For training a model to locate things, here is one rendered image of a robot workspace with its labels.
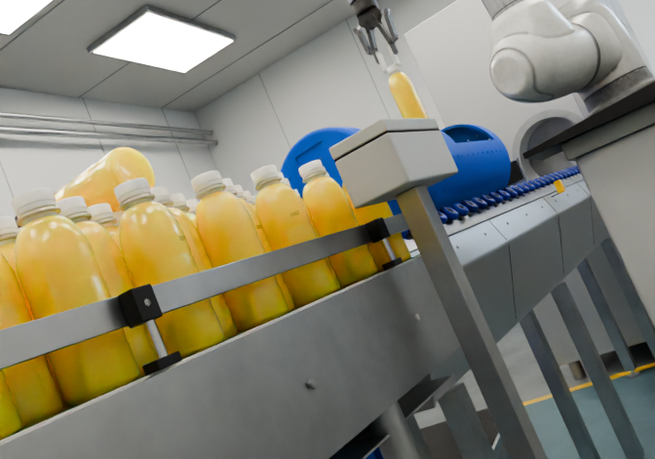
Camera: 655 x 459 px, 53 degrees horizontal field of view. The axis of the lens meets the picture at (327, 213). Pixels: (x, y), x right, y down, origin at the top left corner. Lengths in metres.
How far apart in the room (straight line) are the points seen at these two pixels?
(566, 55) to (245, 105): 6.26
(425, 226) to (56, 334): 0.59
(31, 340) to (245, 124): 7.00
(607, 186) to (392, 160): 0.71
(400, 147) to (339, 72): 6.14
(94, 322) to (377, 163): 0.48
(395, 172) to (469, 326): 0.26
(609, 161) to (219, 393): 1.09
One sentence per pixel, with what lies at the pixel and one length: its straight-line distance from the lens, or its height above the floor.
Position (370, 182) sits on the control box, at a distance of 0.96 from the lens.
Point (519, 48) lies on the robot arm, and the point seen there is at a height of 1.21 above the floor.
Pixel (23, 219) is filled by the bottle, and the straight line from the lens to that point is 0.69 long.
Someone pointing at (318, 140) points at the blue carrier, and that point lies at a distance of 1.42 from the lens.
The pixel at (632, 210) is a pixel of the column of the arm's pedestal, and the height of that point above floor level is 0.81.
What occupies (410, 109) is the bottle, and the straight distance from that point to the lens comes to 2.04.
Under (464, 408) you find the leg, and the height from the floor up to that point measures 0.59.
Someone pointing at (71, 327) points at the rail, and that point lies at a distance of 0.62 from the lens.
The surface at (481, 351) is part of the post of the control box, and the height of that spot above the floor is 0.73.
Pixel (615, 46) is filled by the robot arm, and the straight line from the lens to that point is 1.64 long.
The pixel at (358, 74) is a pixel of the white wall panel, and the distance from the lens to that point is 7.00.
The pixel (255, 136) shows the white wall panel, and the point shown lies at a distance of 7.46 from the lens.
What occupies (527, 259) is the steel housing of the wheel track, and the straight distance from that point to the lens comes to 1.99.
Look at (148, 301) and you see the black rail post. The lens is 0.65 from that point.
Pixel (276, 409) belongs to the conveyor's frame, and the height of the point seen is 0.81.
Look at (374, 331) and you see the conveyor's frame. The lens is 0.93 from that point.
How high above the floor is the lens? 0.91
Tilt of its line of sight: 6 degrees up
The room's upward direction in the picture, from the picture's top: 23 degrees counter-clockwise
